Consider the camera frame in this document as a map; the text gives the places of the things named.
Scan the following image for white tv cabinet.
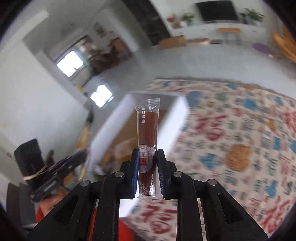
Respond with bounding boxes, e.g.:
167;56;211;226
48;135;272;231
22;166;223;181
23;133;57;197
171;23;270;45

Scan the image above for black television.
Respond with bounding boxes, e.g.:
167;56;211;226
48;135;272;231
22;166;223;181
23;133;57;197
196;1;239;22

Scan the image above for black display cabinet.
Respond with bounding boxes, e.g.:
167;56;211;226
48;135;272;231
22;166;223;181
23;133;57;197
123;0;171;46

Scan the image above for green potted plant right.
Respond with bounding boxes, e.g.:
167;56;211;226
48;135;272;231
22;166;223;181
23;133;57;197
239;8;264;26

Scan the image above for green plant left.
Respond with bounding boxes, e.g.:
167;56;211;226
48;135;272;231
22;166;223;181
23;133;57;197
182;13;195;26

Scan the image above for dining table with chairs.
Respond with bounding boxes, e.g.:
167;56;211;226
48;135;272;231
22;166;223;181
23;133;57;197
88;37;132;74

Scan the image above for red flower vase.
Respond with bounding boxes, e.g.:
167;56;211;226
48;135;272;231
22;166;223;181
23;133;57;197
166;14;179;29

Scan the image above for orange lounge chair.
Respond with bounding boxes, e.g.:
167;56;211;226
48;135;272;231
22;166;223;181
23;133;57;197
271;27;296;63

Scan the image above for purple floor mat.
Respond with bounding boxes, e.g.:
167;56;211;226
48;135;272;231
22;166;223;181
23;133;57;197
252;43;274;56

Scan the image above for person left hand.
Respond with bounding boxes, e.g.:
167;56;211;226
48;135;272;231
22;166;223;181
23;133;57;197
36;190;65;222

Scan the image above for patterned fu character tablecloth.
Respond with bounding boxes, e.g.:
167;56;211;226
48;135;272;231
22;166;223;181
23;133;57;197
128;78;296;241

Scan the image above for white storage box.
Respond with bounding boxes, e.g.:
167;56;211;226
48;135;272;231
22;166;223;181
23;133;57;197
87;91;189;173

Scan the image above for cardboard box on floor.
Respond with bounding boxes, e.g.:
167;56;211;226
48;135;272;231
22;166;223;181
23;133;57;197
159;36;187;49

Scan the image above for small wooden stool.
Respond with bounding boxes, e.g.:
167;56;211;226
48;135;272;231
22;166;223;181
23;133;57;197
217;28;242;43

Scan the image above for packaged bread loaf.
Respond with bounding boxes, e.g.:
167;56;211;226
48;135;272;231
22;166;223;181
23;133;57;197
100;138;138;170

